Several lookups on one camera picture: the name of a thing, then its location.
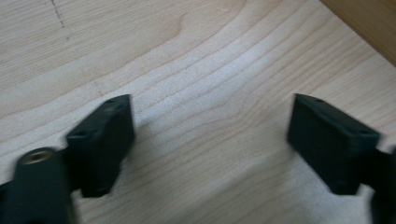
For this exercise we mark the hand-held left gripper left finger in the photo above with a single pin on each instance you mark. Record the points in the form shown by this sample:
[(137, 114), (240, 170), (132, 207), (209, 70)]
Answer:
[(99, 143)]

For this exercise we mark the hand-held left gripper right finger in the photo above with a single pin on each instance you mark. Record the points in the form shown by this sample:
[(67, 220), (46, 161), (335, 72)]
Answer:
[(330, 146)]

